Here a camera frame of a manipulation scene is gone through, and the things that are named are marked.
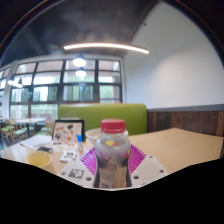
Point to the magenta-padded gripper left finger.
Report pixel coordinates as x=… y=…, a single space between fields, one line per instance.
x=75 y=173

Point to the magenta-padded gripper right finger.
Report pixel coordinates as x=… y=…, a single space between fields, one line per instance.
x=148 y=170

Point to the clear red-capped drink bottle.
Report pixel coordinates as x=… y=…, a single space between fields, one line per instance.
x=112 y=156

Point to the small blue-capped bottle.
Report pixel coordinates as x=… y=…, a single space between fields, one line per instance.
x=80 y=140

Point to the small dark flat box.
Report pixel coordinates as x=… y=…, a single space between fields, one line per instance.
x=45 y=149

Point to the white cup with yellow drink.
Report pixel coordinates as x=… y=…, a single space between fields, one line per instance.
x=39 y=159

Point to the white bowl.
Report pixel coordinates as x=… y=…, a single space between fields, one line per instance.
x=91 y=135

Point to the black tablet with stickers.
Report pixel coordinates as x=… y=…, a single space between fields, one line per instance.
x=68 y=131

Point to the white paper sheet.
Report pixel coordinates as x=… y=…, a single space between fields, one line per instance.
x=35 y=141

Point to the green upholstered bench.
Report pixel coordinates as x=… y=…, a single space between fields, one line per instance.
x=126 y=116

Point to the light wooden dining table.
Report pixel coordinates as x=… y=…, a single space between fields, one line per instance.
x=30 y=120

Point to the green-seated wooden chairs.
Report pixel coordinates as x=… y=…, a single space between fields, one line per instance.
x=15 y=131

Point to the large dark-framed gridded window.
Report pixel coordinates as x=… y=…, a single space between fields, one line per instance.
x=46 y=78

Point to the hanging pendant lamps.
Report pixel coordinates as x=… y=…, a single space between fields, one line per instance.
x=79 y=61

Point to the long curved ceiling light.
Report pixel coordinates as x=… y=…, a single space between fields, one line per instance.
x=106 y=46

